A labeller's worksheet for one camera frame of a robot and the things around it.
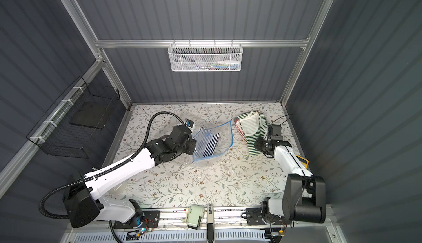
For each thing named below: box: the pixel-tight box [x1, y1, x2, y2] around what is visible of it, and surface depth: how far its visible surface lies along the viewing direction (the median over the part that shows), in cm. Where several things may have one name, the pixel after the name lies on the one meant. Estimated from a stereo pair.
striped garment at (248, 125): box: [234, 111, 260, 156], surface depth 103 cm
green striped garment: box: [236, 111, 269, 156], surface depth 103 cm
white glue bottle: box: [215, 62, 240, 67], surface depth 93 cm
